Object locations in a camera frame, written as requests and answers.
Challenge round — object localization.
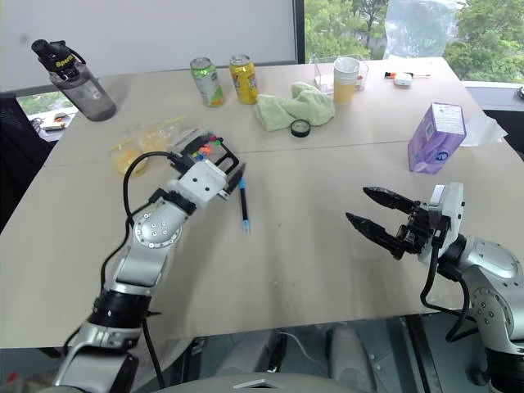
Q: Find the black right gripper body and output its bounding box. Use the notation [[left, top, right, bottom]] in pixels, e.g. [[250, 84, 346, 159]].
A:
[[393, 200, 444, 256]]

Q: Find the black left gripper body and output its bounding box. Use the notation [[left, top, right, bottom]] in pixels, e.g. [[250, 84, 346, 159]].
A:
[[216, 171, 233, 201]]

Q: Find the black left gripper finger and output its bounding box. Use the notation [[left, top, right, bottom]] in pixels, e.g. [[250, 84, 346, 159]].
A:
[[227, 162, 247, 194]]

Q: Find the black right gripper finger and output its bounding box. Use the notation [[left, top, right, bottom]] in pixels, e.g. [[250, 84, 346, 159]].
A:
[[362, 185, 421, 215], [345, 211, 407, 260]]

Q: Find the blue and black pen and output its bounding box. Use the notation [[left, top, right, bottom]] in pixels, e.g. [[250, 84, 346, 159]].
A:
[[238, 177, 252, 237]]

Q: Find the black pen holder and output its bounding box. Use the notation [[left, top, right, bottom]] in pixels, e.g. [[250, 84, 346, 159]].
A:
[[178, 133, 241, 174]]

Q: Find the purple tissue pack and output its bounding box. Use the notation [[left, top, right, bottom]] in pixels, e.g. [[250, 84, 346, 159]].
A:
[[406, 102, 468, 177]]

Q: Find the black tape roll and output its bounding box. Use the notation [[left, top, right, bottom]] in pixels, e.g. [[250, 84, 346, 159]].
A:
[[290, 119, 313, 139]]

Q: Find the light green towel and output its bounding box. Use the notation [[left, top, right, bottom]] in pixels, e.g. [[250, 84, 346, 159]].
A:
[[253, 80, 337, 133]]

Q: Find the clear bag with yellow contents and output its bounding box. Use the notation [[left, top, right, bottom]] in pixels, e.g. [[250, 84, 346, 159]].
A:
[[107, 115, 201, 178]]

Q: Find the green drink can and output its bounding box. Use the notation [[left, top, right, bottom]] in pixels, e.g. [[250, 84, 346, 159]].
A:
[[189, 56, 226, 109]]

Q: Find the yellow drink can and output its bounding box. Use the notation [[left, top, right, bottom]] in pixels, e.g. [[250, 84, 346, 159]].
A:
[[228, 54, 260, 106]]

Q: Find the crumpled clear plastic bag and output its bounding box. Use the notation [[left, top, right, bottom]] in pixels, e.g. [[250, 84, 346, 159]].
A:
[[461, 111, 509, 149]]

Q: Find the white and yellow paper cup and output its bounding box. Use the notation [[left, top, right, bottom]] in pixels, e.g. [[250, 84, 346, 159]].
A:
[[332, 56, 362, 106]]

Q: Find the clear plastic box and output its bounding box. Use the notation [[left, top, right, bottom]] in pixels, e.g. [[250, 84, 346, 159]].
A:
[[314, 53, 370, 97]]

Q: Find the grey sports water bottle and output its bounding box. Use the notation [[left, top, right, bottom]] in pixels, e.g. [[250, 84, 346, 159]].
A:
[[31, 38, 118, 123]]

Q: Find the white board panel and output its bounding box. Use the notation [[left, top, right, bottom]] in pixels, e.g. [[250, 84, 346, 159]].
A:
[[0, 0, 298, 94]]

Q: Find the large clear plastic bag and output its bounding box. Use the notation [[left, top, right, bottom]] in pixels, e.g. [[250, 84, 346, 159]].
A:
[[382, 0, 468, 61]]

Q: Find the grey side desk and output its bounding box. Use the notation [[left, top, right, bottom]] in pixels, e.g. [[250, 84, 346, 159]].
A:
[[19, 109, 77, 143]]

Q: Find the black chair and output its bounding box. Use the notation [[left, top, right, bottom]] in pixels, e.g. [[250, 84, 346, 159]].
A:
[[0, 93, 55, 235]]

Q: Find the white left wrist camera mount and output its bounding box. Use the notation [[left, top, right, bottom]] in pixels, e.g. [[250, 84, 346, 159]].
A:
[[177, 160, 228, 205]]

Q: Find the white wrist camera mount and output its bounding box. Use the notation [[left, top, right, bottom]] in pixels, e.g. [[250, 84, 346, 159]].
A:
[[177, 160, 228, 205], [427, 182, 466, 249]]

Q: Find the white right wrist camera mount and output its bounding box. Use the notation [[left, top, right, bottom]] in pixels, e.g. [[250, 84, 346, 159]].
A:
[[427, 182, 466, 249]]

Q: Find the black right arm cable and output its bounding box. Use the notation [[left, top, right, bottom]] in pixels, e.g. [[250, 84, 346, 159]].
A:
[[419, 228, 482, 343]]

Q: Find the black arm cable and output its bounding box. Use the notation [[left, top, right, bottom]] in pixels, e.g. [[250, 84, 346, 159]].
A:
[[419, 228, 482, 343], [97, 151, 193, 389]]

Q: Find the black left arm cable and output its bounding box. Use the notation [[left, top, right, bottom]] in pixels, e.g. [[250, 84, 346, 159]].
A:
[[97, 151, 193, 389]]

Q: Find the white cable under table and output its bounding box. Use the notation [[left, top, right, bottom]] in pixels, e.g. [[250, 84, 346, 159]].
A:
[[268, 328, 329, 373]]

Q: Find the dark window frame post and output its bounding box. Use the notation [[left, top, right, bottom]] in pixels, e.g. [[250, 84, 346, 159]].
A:
[[292, 0, 306, 66]]

